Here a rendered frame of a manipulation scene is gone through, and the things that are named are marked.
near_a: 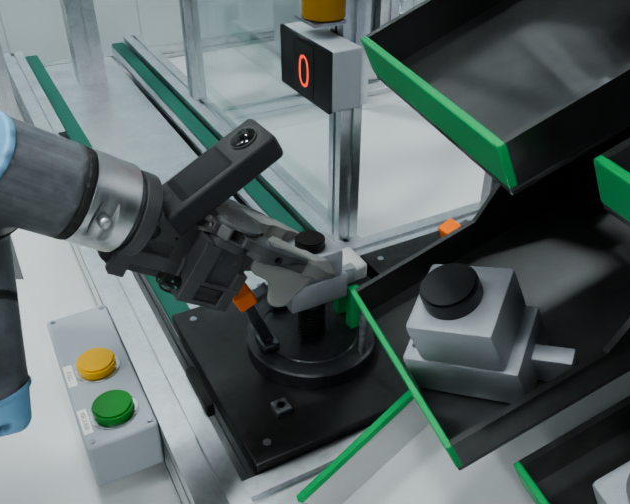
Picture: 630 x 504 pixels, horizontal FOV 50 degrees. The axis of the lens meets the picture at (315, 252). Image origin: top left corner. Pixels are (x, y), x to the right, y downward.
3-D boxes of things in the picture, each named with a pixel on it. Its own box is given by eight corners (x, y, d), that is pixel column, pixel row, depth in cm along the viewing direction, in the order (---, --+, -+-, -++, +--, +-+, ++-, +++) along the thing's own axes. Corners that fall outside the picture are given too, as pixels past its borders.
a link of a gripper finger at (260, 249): (289, 260, 64) (210, 227, 60) (298, 245, 64) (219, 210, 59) (304, 284, 60) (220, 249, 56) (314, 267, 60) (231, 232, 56)
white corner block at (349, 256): (336, 299, 83) (336, 273, 81) (318, 280, 86) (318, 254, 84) (368, 288, 85) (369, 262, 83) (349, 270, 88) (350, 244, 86)
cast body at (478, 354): (417, 388, 38) (374, 312, 33) (441, 326, 40) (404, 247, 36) (571, 416, 33) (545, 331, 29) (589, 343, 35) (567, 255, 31)
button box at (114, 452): (98, 489, 66) (86, 448, 63) (56, 358, 82) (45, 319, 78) (166, 461, 69) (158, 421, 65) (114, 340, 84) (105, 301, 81)
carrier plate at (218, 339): (257, 480, 61) (256, 465, 60) (173, 327, 79) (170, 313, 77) (465, 388, 71) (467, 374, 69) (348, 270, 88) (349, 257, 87)
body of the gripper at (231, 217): (202, 272, 66) (88, 239, 58) (244, 198, 64) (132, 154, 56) (232, 315, 61) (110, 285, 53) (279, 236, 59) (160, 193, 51)
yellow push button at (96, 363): (84, 391, 70) (80, 377, 69) (75, 367, 73) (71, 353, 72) (121, 378, 72) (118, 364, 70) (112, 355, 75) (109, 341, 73)
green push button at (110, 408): (100, 438, 65) (96, 424, 64) (90, 410, 68) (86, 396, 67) (140, 423, 67) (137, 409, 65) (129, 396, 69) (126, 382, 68)
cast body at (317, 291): (292, 315, 67) (290, 257, 63) (273, 291, 70) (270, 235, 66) (364, 290, 70) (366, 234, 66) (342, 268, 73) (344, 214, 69)
